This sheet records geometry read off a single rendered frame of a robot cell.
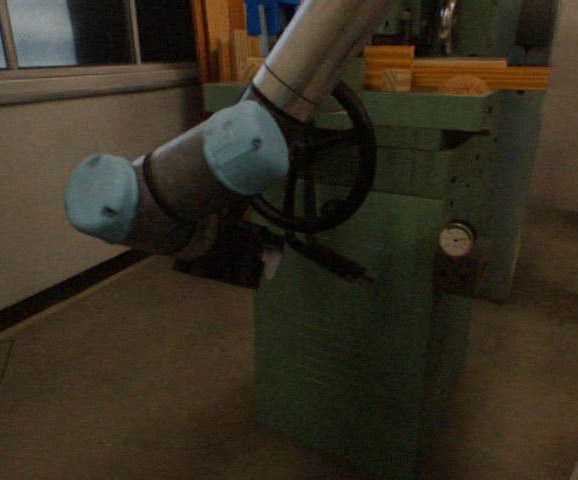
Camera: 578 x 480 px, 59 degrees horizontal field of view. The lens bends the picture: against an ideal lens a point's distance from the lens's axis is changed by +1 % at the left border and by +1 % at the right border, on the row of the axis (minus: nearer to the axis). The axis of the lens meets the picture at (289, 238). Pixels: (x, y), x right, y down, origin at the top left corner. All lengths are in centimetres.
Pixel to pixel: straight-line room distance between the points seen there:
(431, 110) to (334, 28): 48
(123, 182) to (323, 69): 22
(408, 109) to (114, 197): 65
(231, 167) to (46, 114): 170
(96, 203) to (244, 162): 13
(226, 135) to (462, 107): 61
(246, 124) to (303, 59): 13
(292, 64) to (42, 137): 163
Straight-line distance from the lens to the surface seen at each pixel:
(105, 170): 46
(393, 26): 118
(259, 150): 42
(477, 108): 95
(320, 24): 52
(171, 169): 44
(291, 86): 53
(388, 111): 99
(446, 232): 94
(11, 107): 201
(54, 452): 154
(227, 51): 250
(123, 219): 46
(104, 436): 154
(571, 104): 349
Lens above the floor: 98
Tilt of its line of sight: 21 degrees down
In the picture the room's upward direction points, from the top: straight up
